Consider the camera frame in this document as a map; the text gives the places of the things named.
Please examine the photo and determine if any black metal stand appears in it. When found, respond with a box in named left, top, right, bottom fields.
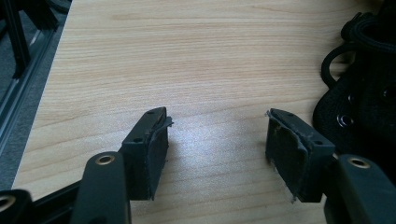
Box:
left=0, top=0, right=60, bottom=79

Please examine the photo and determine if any black knit shoe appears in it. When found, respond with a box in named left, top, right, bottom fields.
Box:
left=312, top=0, right=396, bottom=185

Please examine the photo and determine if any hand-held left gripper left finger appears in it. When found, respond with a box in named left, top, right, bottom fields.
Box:
left=69, top=106, right=174, bottom=224

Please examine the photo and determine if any black shoelace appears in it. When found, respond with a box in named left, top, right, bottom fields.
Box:
left=320, top=42, right=357, bottom=90

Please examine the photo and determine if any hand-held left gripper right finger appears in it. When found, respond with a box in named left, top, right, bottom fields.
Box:
left=265, top=107, right=396, bottom=224

